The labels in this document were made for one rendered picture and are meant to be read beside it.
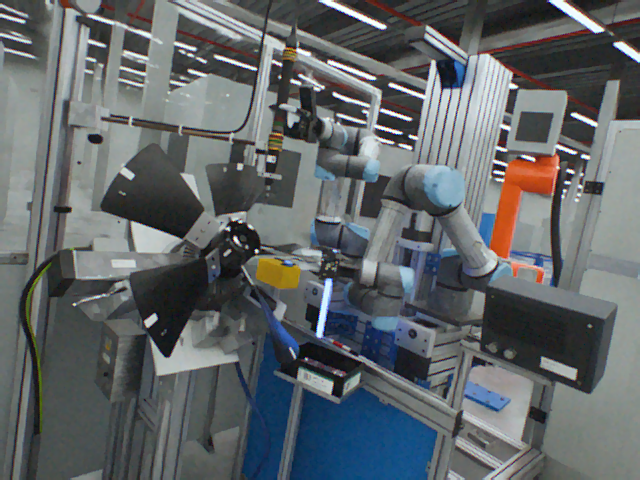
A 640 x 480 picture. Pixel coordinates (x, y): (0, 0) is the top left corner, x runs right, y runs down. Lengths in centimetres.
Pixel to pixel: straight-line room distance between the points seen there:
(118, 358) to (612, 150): 242
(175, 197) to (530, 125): 424
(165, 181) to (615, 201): 216
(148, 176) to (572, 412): 236
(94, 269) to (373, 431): 98
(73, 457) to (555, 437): 234
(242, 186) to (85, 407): 117
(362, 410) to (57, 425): 120
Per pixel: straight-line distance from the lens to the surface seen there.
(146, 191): 120
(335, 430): 165
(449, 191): 127
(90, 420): 213
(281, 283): 170
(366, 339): 183
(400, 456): 150
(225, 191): 138
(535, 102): 507
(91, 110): 154
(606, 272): 263
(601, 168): 269
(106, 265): 118
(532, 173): 502
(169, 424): 149
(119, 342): 148
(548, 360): 119
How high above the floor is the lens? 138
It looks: 6 degrees down
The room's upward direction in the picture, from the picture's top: 10 degrees clockwise
